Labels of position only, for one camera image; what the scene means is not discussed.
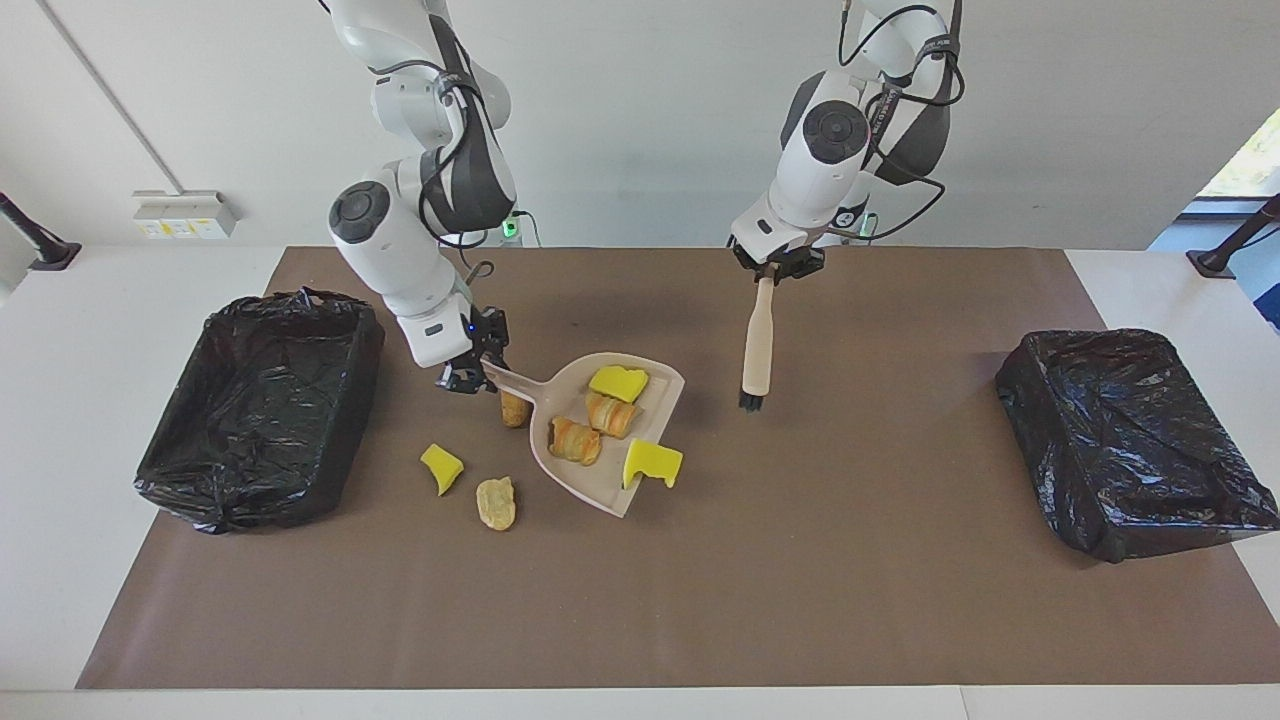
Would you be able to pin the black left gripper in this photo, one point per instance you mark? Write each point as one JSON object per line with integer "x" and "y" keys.
{"x": 785, "y": 264}

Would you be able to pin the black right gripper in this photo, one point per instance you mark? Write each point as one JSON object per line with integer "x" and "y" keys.
{"x": 478, "y": 340}

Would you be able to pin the brown oval bread roll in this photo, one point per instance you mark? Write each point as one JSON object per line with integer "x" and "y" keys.
{"x": 513, "y": 412}

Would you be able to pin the beige hand brush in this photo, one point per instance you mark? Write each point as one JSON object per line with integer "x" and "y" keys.
{"x": 758, "y": 340}

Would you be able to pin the beige plastic dustpan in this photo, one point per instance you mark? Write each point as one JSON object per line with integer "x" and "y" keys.
{"x": 565, "y": 390}

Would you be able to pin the small yellow sponge wedge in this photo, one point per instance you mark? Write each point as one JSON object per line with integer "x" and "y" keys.
{"x": 441, "y": 468}

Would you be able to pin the orange striped croissant piece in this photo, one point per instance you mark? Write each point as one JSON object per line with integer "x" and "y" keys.
{"x": 612, "y": 414}
{"x": 575, "y": 441}

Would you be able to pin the yellow rectangular sponge piece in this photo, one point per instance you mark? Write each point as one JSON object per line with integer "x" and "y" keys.
{"x": 618, "y": 383}

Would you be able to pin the pale bread piece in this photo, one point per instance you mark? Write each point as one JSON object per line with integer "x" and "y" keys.
{"x": 496, "y": 503}

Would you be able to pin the yellow notched sponge piece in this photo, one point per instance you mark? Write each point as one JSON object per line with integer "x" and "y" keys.
{"x": 650, "y": 462}

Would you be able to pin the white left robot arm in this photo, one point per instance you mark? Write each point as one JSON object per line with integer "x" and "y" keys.
{"x": 820, "y": 170}

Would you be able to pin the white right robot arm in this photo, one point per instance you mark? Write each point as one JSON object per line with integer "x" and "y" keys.
{"x": 400, "y": 250}

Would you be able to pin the black bag lined bin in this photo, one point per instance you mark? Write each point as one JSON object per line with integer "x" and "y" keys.
{"x": 1130, "y": 430}
{"x": 260, "y": 410}

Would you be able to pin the brown table mat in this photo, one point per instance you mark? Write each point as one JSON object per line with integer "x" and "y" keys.
{"x": 750, "y": 620}

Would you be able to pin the black stand with base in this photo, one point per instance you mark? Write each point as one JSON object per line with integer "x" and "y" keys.
{"x": 1215, "y": 262}
{"x": 50, "y": 255}

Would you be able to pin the bright window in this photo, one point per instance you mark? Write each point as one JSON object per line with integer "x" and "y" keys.
{"x": 1255, "y": 165}

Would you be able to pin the white wall socket box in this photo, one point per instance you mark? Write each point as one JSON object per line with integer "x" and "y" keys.
{"x": 185, "y": 205}

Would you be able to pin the thin diagonal wall conduit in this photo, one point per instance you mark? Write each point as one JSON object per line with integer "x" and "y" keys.
{"x": 110, "y": 95}

